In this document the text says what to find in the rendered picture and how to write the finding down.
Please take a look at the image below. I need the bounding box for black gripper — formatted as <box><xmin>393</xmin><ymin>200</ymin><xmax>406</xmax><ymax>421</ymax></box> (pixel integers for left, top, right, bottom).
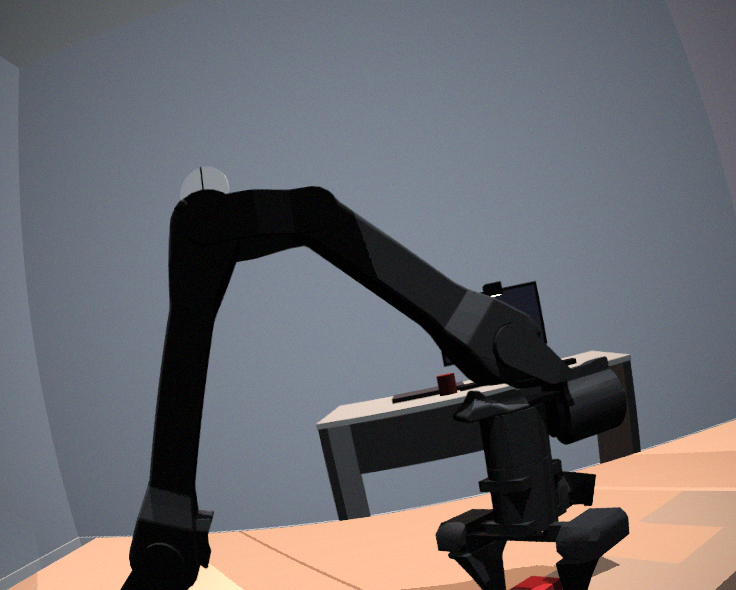
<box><xmin>435</xmin><ymin>454</ymin><xmax>630</xmax><ymax>590</ymax></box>

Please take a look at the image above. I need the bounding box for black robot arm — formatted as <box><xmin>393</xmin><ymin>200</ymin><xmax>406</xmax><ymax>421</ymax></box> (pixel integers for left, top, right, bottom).
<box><xmin>120</xmin><ymin>186</ymin><xmax>627</xmax><ymax>590</ymax></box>

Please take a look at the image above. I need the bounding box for red block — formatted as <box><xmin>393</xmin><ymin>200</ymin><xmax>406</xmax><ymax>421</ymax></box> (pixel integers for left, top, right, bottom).
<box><xmin>509</xmin><ymin>576</ymin><xmax>562</xmax><ymax>590</ymax></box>

